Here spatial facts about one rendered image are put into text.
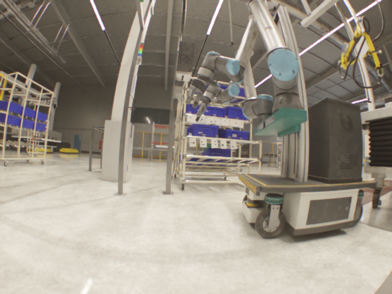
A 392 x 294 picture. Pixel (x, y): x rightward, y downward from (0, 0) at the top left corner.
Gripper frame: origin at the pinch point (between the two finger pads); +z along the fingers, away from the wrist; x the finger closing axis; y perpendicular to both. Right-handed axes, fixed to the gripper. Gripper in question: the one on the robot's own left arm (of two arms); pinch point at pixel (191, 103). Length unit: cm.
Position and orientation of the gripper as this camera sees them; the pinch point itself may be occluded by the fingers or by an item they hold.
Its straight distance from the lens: 102.4
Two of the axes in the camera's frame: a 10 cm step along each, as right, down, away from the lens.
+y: -8.7, -4.4, 2.3
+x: -2.8, 0.5, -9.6
